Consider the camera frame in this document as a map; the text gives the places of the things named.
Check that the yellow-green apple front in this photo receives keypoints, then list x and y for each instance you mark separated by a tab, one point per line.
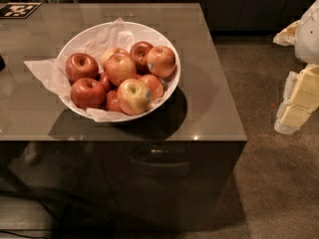
134	97

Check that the dark object table edge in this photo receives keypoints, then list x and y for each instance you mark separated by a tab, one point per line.
2	64

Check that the dark red apple top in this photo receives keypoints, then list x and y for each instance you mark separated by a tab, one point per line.
139	52

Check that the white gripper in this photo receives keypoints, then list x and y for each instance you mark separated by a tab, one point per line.
308	37

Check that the small red apple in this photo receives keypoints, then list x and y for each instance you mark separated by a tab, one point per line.
104	81
112	103

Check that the dark red apple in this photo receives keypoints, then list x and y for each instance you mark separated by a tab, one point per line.
139	52
81	65

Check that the small red apple middle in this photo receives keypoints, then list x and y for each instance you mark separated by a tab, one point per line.
104	81

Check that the red-yellow apple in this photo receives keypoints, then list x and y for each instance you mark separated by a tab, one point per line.
161	61

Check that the dark red apple left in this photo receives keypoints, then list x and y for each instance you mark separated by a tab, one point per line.
81	65

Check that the orange apple right low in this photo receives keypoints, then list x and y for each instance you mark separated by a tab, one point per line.
154	84

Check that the pale yellow apple back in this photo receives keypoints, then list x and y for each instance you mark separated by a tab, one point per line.
108	53

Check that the black white fiducial tag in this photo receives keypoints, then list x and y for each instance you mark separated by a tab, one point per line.
18	10

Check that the small red apple bottom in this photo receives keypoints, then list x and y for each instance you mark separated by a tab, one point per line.
112	103

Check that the white paper liner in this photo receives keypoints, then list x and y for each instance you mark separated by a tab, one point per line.
95	41

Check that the red apple front left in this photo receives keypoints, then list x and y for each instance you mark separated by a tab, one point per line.
87	93

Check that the orange-red apple centre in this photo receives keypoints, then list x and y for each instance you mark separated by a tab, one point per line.
120	67

